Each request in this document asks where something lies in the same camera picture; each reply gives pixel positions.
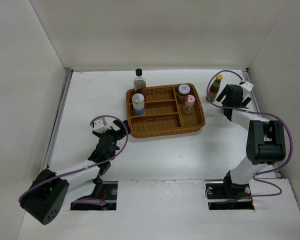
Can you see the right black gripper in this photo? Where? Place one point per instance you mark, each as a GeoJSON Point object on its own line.
{"type": "Point", "coordinates": [222, 95]}

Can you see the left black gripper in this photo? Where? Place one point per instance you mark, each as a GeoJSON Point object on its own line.
{"type": "Point", "coordinates": [120, 125]}

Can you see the silver lid spice jar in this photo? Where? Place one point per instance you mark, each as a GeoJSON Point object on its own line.
{"type": "Point", "coordinates": [138, 104]}

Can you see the dark sauce bottle black cap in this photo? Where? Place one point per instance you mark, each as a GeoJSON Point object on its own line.
{"type": "Point", "coordinates": [139, 83]}

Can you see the pink lid spice bottle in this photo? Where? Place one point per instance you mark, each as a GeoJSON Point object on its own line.
{"type": "Point", "coordinates": [188, 106]}

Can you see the white lid glass jar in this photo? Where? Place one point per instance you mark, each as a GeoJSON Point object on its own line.
{"type": "Point", "coordinates": [183, 92]}

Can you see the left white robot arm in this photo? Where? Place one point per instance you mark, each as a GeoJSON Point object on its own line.
{"type": "Point", "coordinates": [81, 187]}

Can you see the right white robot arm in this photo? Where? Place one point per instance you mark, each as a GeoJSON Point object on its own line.
{"type": "Point", "coordinates": [265, 144]}

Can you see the red sauce bottle yellow cap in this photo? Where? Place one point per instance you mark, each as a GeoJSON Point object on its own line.
{"type": "Point", "coordinates": [214, 88]}

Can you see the brown wicker divided tray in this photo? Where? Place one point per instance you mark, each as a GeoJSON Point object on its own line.
{"type": "Point", "coordinates": [164, 113]}

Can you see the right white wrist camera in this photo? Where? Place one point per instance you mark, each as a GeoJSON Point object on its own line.
{"type": "Point", "coordinates": [247, 87]}

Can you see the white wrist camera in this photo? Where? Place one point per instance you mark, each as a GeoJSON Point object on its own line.
{"type": "Point", "coordinates": [100, 126]}
{"type": "Point", "coordinates": [247, 87]}

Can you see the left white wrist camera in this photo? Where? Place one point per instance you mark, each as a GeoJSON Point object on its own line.
{"type": "Point", "coordinates": [100, 126]}

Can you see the right metal table rail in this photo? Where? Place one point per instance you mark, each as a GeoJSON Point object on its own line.
{"type": "Point", "coordinates": [270, 175]}

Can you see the metal table rail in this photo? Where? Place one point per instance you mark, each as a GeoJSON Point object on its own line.
{"type": "Point", "coordinates": [270, 175]}
{"type": "Point", "coordinates": [46, 162]}

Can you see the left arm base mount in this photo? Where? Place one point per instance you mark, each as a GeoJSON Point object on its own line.
{"type": "Point", "coordinates": [102, 198]}

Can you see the left metal table rail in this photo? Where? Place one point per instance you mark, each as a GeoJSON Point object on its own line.
{"type": "Point", "coordinates": [46, 162]}

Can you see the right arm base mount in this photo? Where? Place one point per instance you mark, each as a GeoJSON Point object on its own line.
{"type": "Point", "coordinates": [225, 195]}

